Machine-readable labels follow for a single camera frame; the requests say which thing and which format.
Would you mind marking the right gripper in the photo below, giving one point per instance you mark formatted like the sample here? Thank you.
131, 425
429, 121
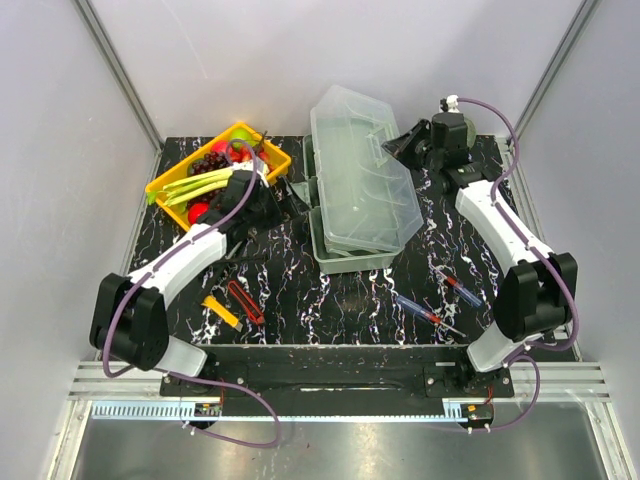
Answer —
403, 145

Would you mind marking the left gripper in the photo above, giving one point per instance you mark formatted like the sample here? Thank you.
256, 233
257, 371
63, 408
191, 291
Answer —
286, 208

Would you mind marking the clear green tool box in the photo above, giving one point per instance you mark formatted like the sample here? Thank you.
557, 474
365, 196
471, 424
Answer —
364, 207

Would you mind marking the black handled tool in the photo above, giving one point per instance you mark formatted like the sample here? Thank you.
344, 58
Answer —
242, 260

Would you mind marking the steel claw hammer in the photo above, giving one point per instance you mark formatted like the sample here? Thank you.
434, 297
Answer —
213, 273

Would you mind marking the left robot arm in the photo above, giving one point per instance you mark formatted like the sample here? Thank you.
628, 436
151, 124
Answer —
130, 315

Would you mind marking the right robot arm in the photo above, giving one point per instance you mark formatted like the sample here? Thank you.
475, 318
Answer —
537, 294

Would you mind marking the green melon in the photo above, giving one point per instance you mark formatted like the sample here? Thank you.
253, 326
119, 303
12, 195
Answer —
471, 132

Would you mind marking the dark grape bunch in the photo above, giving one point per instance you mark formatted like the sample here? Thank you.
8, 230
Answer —
212, 198

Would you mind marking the green apple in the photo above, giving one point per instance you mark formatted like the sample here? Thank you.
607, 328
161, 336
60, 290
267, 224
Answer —
241, 134

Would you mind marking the red apple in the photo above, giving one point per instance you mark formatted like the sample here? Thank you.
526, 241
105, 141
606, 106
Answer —
221, 147

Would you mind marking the purple grape bunch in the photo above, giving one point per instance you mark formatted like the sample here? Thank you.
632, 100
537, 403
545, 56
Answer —
209, 162

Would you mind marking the red tomato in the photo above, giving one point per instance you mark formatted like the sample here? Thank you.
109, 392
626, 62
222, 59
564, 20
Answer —
198, 212

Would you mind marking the yellow plastic bin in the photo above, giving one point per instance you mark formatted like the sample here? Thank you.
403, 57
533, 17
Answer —
278, 160

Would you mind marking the celery stalk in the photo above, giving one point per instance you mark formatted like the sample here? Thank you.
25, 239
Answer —
186, 189

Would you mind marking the red utility knife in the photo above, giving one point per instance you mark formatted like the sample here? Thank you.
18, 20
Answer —
246, 302

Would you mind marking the yellow utility knife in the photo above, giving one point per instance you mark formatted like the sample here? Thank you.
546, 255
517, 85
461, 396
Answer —
230, 319

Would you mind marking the blue red screwdriver lower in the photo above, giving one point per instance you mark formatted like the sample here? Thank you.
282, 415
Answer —
425, 314

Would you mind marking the blue red screwdriver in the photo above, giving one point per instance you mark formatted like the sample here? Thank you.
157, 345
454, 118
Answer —
425, 314
459, 289

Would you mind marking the blue red screwdriver upper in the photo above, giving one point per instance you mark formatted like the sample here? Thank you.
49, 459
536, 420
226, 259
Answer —
459, 289

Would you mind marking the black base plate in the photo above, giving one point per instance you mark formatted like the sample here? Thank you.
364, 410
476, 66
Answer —
335, 382

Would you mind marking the aluminium frame rail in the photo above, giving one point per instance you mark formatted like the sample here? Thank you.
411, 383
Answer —
417, 396

